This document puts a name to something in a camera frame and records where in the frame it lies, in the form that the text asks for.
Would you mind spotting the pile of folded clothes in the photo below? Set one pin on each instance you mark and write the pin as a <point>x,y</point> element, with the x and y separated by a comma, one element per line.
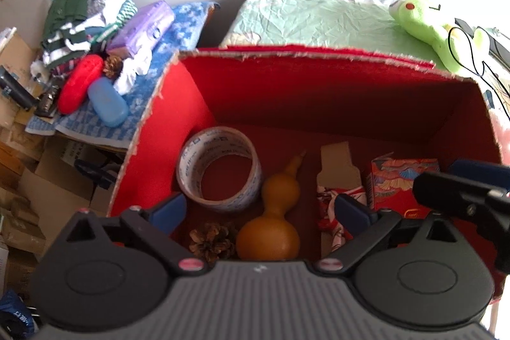
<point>72,27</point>

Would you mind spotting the red patterned gift box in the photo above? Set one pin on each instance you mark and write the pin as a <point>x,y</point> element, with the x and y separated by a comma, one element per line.
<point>390,184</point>

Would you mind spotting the green frog plush toy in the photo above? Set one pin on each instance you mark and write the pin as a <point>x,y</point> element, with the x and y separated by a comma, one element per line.
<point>430,25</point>

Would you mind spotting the red white knotted tassel card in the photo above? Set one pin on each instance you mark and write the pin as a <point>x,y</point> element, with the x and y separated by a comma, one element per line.
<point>338,175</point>

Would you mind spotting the tan calabash gourd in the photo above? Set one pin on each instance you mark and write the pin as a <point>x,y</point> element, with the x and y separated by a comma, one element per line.
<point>270,237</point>

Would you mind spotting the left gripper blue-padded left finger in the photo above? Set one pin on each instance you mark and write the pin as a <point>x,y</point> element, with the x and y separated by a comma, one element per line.
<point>148,230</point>

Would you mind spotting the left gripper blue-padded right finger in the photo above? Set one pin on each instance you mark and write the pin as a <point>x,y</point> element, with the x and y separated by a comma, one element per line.
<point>368,229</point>

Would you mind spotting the blue oval case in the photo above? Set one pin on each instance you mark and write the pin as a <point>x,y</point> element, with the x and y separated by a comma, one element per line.
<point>109,105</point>

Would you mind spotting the green bed sheet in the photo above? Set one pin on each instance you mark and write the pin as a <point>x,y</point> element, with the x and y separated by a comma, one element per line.
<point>362,24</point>

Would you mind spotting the brown pine cone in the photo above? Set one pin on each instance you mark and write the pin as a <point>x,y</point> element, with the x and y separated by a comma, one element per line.
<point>215,242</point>

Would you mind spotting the clear packing tape roll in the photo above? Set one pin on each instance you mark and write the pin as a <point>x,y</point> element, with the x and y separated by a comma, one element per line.
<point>219,169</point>

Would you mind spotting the blue checkered towel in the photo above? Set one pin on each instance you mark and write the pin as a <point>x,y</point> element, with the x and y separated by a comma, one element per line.
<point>84,124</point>

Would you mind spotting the small pine cone on towel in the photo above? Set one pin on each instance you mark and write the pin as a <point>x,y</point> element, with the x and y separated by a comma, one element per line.
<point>113,66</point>

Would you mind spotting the large red cardboard box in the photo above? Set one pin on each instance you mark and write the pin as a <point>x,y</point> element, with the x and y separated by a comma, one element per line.
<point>294,100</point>

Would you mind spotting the purple tissue pack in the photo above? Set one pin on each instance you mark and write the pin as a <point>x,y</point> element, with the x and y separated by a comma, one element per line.
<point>143,30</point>

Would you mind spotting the black thermos bottle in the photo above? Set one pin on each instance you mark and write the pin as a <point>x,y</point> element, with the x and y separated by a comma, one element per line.
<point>15,91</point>

